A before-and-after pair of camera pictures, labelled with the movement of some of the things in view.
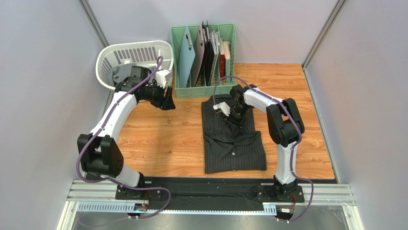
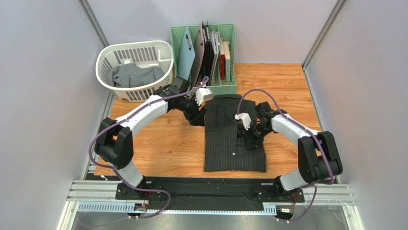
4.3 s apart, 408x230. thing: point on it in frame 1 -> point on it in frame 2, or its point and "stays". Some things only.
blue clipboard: x=186 y=60 stays
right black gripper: x=235 y=116 -> x=251 y=136
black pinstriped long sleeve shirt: x=229 y=148 stays
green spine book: x=227 y=55 stays
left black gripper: x=168 y=102 -> x=196 y=118
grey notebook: x=214 y=42 stays
